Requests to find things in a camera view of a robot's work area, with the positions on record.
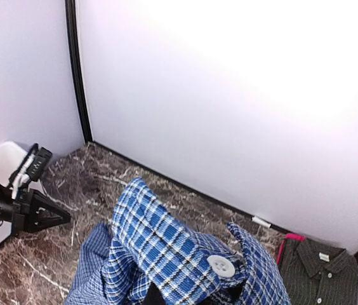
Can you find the left black frame post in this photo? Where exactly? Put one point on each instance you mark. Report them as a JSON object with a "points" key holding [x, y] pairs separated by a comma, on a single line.
{"points": [[76, 69]]}

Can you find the red folded garment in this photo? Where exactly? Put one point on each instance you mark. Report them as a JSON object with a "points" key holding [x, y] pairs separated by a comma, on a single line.
{"points": [[289, 238]]}

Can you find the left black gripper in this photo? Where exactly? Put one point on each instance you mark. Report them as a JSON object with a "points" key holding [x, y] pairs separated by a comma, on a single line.
{"points": [[33, 212]]}

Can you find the blue checked shirt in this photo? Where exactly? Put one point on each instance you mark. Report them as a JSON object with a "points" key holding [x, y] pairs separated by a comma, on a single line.
{"points": [[146, 256]]}

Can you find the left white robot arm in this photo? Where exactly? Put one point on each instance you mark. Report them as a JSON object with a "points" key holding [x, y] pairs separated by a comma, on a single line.
{"points": [[27, 209]]}

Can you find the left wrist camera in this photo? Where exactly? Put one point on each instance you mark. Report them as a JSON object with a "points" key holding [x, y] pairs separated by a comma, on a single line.
{"points": [[29, 170]]}

